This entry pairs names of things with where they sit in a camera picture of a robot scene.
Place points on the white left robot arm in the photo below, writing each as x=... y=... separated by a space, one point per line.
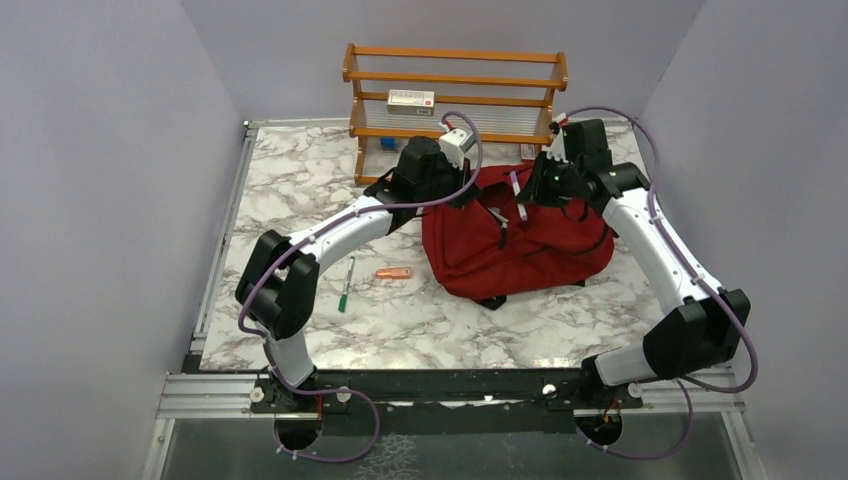
x=277 y=288

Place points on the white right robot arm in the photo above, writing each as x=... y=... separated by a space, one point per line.
x=703 y=322

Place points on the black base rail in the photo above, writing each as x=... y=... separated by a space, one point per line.
x=339 y=403

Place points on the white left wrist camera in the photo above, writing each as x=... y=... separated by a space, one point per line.
x=455 y=144

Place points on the red backpack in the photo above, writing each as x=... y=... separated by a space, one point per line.
x=473 y=257

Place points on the brown marker pen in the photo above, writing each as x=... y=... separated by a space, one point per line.
x=498 y=216

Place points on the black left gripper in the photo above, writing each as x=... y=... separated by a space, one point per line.
x=460 y=177

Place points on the blue pencil sharpener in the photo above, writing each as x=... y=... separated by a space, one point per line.
x=388 y=143

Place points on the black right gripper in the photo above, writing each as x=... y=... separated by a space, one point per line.
x=535 y=192

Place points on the green marker pen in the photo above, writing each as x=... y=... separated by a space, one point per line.
x=342 y=305

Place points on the small red white eraser box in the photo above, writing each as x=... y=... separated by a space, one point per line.
x=527 y=152

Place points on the white red box on shelf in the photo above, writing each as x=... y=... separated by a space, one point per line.
x=410 y=102

